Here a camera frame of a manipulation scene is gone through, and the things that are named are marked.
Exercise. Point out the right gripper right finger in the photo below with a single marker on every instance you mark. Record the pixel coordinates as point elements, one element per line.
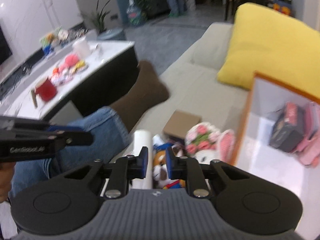
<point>189,170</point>

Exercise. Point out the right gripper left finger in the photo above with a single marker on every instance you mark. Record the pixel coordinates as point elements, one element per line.
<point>124,170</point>

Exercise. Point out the shiba dog plush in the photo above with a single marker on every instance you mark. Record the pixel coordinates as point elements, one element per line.
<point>160,172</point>

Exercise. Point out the crochet bunny with flowers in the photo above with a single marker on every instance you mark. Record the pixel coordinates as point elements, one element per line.
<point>205,142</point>

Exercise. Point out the brown cardboard box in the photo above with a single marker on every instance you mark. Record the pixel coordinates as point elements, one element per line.
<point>179,124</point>

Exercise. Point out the person's left hand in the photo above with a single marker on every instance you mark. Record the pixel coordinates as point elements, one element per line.
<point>6,174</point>

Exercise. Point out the white long box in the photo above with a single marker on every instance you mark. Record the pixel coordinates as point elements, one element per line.
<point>143,138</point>

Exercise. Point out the red mug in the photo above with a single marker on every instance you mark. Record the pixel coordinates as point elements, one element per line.
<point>45,89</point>

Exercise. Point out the brown sock foot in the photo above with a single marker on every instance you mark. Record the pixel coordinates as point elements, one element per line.
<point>147,92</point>

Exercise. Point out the beige sofa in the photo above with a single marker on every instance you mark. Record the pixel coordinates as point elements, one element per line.
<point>193,86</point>

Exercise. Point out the pink plush toy on table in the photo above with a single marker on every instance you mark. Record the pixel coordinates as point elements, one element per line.
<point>70,60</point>

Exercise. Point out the yellow toy on table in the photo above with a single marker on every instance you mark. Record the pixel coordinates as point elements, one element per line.
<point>80,64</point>

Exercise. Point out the marble coffee table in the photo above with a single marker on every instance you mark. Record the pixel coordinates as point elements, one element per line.
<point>106,75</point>

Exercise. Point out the white cup on table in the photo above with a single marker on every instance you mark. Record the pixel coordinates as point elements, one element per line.
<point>82,48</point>

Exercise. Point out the orange storage box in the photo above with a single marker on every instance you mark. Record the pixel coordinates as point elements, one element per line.
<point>253,153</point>

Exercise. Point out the dark box red top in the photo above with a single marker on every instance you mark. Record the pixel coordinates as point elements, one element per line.
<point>288,131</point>

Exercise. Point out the pink pouch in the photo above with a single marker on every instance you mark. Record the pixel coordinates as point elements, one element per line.
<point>308,148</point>

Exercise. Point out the potted green plant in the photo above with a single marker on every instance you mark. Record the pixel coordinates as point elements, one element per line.
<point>98,16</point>

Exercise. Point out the yellow cushion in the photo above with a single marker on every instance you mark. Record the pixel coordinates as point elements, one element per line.
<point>269,42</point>

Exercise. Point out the water bottle jug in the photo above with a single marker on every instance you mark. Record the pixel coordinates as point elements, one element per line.
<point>135,16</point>

